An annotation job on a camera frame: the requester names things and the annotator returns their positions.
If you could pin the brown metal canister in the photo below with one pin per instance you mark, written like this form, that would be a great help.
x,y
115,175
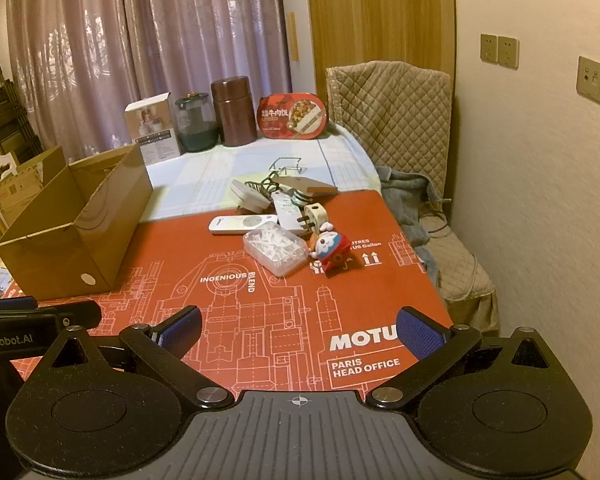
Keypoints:
x,y
234,110

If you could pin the dark folding ladder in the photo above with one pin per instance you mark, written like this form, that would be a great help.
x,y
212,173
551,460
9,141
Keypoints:
x,y
10,120

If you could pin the white remote control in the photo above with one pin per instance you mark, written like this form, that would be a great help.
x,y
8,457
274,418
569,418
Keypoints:
x,y
240,223

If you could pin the green glass jar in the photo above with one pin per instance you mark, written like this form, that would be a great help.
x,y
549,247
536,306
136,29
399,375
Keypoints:
x,y
196,125

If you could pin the round white plug adapter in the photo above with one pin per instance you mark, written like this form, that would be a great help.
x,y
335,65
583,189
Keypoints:
x,y
316,215

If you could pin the pale checkered tablecloth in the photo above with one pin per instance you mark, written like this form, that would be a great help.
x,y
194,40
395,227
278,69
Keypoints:
x,y
205,175

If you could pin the beige wall socket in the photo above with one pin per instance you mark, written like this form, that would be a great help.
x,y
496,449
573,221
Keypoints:
x,y
508,52
489,48

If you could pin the white product box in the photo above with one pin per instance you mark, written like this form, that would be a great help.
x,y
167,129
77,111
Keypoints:
x,y
152,130

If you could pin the white socket adapter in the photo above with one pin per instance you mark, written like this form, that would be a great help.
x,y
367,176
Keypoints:
x,y
247,195

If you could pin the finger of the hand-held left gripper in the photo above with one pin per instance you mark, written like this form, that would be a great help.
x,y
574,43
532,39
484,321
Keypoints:
x,y
7,303
80,314

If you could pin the clear plastic floss pick box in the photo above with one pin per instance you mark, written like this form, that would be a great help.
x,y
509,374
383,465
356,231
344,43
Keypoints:
x,y
275,252

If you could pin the brown cardboard box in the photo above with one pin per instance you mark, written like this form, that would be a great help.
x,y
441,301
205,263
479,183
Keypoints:
x,y
55,260

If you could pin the beige wall socket plate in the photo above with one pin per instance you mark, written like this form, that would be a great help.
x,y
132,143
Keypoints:
x,y
592,80

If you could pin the chair with quilted beige cover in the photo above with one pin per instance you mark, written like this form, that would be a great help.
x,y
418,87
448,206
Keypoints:
x,y
395,105

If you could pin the red oval food box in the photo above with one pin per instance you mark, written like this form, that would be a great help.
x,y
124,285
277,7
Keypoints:
x,y
292,116

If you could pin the brown wooden block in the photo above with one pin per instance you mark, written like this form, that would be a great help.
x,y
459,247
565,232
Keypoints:
x,y
310,187

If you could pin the grey cloth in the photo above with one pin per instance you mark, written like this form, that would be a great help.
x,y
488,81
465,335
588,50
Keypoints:
x,y
405,200

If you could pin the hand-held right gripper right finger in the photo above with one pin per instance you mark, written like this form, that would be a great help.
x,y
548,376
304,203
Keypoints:
x,y
420,335

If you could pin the red and white toy figure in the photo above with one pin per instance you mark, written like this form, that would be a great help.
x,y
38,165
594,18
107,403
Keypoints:
x,y
330,252

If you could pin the mauve patterned curtain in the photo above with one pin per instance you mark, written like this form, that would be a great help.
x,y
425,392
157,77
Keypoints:
x,y
130,50

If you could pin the red printed table mat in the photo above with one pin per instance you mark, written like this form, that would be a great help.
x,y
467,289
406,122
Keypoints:
x,y
280,310

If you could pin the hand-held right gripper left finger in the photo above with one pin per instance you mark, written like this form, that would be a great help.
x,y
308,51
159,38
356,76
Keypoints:
x,y
180,329

